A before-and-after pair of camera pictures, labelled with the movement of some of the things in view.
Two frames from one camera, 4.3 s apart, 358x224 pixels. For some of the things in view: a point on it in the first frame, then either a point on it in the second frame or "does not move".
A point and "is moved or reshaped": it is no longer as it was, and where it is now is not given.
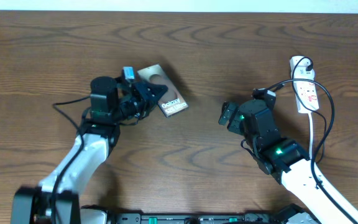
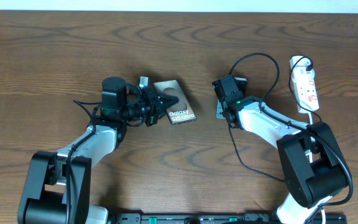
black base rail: x=293 y=214 does not move
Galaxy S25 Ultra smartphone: x=171 y=102 is moved or reshaped
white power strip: x=302 y=67 does not move
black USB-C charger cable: x=309 y=68 to x=308 y=68
